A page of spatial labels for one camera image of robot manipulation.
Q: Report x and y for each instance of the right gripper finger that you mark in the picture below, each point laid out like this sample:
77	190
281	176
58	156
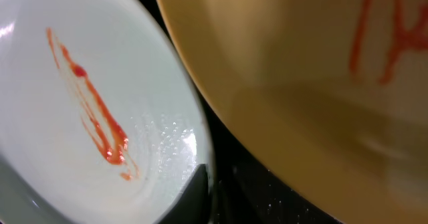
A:
194	205

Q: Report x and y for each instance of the light blue plate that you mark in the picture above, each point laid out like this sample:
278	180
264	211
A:
100	122

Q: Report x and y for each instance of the yellow plate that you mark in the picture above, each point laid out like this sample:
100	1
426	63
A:
331	95

